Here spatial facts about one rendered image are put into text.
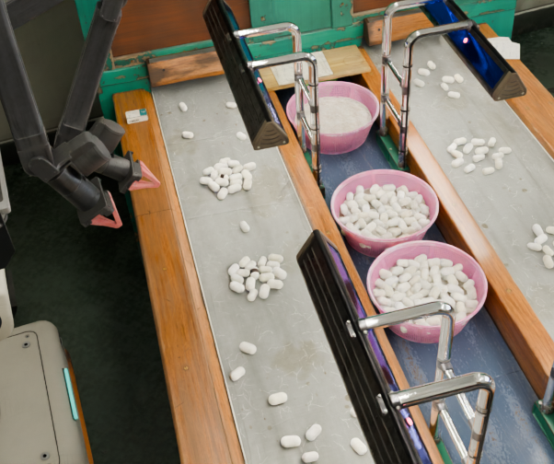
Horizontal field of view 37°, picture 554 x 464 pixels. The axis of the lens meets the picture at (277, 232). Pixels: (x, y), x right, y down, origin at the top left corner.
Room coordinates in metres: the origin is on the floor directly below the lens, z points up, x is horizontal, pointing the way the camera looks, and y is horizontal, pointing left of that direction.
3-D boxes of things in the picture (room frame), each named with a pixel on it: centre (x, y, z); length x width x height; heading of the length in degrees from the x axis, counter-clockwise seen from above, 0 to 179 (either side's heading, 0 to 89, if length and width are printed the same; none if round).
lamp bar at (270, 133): (1.74, 0.05, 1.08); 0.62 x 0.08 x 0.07; 11
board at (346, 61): (2.17, -0.15, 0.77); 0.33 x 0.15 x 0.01; 101
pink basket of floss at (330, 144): (1.96, -0.19, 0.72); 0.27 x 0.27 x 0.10
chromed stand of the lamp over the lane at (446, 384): (0.79, -0.21, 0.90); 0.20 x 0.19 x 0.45; 11
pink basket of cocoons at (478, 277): (1.25, -0.32, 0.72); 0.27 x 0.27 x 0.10
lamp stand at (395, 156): (1.82, -0.42, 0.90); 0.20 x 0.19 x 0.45; 11
